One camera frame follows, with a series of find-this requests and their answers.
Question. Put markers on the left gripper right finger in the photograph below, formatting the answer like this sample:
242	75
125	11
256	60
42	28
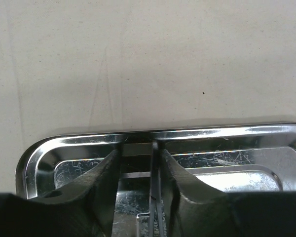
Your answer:
195	209

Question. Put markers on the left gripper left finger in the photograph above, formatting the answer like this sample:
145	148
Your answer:
81	208

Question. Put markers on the steel forceps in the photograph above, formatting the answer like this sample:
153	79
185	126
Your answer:
155	187

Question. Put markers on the steel instrument tray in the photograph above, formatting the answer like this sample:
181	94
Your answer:
243	158

